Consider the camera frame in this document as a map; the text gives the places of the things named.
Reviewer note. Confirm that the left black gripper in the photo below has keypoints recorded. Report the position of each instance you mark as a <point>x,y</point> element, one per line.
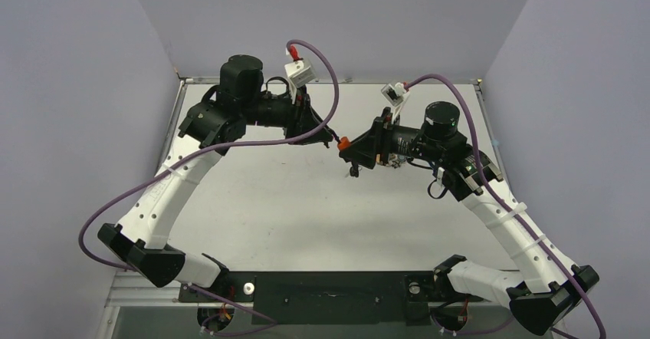
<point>302,119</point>

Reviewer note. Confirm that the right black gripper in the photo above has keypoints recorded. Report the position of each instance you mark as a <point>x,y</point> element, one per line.
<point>381,139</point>

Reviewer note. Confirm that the orange black padlock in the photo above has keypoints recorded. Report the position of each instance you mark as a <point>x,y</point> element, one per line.
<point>343,143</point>

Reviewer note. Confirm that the black key bunch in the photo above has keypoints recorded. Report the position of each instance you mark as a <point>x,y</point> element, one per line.
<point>354,170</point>

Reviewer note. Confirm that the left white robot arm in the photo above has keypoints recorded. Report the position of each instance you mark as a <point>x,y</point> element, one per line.
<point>223,114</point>

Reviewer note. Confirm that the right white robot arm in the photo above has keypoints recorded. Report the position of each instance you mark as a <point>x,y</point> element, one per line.
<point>546,285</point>

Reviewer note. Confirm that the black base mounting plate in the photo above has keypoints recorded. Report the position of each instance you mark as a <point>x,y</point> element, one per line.
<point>331,297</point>

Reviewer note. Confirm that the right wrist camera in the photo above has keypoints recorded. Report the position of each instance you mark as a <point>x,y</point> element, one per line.
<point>397,94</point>

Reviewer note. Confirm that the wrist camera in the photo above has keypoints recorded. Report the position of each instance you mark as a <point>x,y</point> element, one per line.
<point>300,72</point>
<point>397,94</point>

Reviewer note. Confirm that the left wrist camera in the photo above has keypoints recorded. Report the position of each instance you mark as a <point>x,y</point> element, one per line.
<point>300,72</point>

